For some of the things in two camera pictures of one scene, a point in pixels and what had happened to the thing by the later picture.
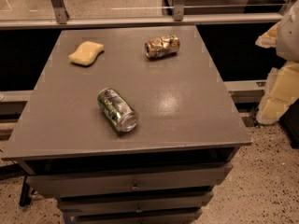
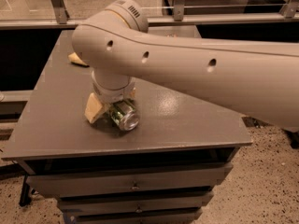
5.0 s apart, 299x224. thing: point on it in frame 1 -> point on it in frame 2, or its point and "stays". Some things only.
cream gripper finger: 268,38 -> 112,86
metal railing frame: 179,15 stays
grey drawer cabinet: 127,125 stays
